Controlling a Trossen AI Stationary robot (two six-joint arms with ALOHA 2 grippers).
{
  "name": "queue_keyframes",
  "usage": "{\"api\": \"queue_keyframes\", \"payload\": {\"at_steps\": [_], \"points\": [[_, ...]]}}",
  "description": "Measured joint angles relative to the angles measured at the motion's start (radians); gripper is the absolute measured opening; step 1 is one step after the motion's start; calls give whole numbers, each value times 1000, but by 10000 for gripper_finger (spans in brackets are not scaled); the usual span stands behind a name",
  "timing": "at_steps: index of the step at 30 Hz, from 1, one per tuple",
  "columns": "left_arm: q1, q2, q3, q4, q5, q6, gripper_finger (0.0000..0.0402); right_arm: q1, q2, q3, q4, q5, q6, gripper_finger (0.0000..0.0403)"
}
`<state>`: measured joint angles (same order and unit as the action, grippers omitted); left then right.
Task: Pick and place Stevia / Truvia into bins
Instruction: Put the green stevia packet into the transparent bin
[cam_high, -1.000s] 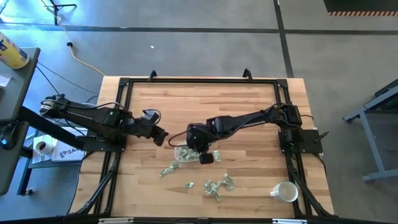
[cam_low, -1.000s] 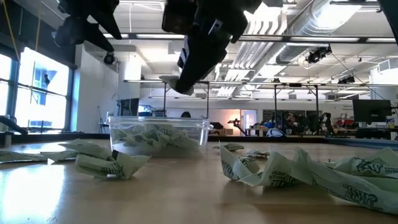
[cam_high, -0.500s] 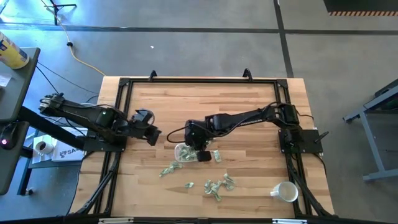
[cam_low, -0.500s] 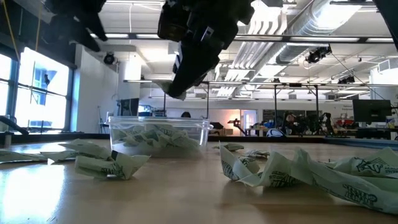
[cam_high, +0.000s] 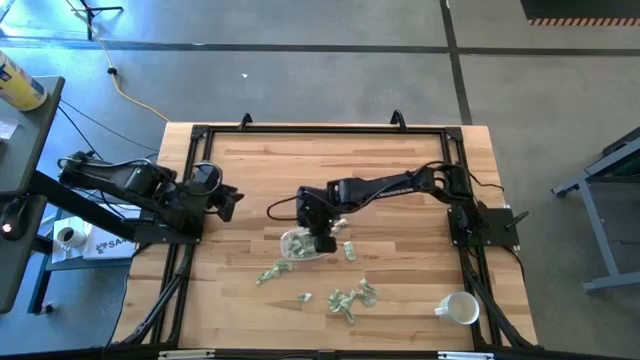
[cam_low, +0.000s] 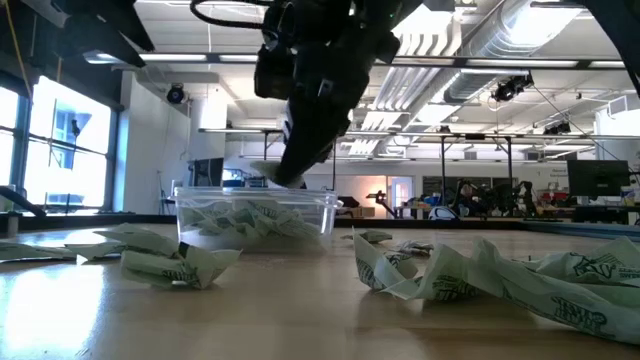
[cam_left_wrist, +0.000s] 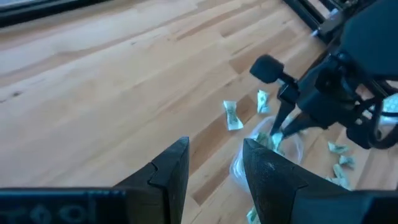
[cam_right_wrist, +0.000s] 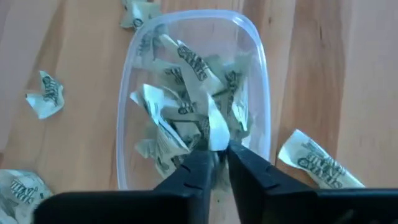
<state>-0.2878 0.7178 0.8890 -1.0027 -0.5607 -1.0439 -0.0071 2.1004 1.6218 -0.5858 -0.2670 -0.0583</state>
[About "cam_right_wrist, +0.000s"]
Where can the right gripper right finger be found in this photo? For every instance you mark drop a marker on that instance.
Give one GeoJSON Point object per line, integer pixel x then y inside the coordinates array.
{"type": "Point", "coordinates": [280, 202]}

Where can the clear plastic bin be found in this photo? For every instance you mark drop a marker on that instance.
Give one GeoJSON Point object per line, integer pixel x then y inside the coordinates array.
{"type": "Point", "coordinates": [199, 21]}

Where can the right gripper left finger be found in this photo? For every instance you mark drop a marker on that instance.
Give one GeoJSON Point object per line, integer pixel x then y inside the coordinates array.
{"type": "Point", "coordinates": [180, 199]}

